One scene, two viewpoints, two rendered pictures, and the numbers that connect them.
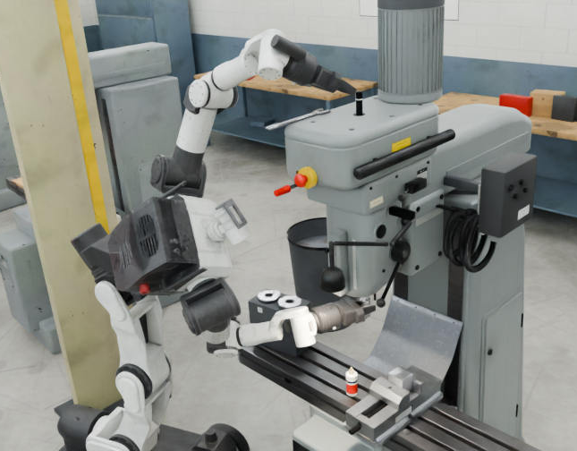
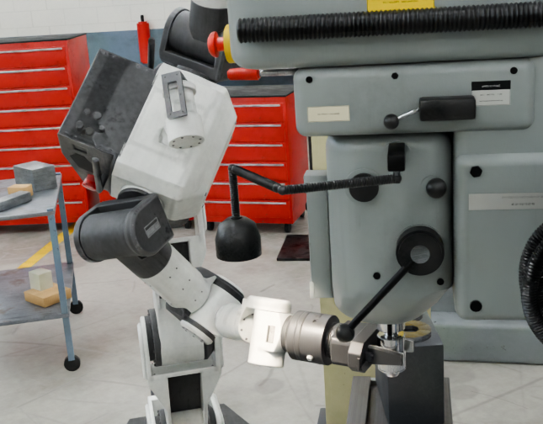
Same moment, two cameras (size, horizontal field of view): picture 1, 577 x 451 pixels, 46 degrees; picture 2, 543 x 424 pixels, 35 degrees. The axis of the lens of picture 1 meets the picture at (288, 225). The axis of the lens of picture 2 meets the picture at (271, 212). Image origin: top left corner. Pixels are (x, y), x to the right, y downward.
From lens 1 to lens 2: 1.64 m
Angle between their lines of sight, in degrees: 50
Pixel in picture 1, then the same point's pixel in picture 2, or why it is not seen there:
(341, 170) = (233, 24)
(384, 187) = (354, 89)
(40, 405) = (317, 400)
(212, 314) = (98, 234)
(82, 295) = not seen: hidden behind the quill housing
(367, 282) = (339, 284)
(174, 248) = (87, 123)
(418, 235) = (479, 234)
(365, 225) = (333, 163)
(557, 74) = not seen: outside the picture
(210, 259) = (144, 161)
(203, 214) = not seen: hidden behind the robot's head
